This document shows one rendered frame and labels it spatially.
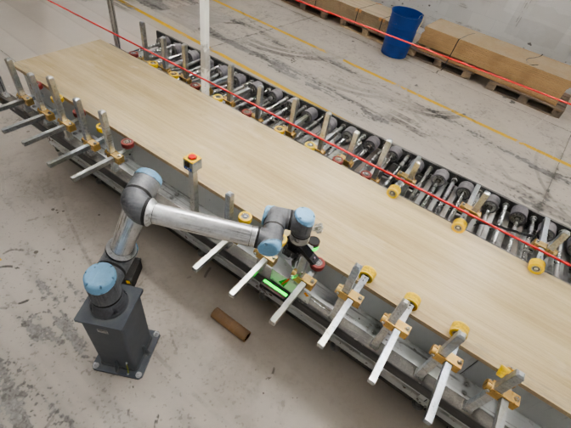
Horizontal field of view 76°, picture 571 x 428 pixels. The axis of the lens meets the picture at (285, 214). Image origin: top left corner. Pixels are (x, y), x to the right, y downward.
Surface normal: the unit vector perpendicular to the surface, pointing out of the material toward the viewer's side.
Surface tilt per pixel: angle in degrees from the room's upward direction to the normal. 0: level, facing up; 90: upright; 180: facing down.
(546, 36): 90
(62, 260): 0
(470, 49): 90
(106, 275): 5
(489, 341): 0
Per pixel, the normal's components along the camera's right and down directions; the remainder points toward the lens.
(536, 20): -0.62, 0.50
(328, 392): 0.15, -0.69
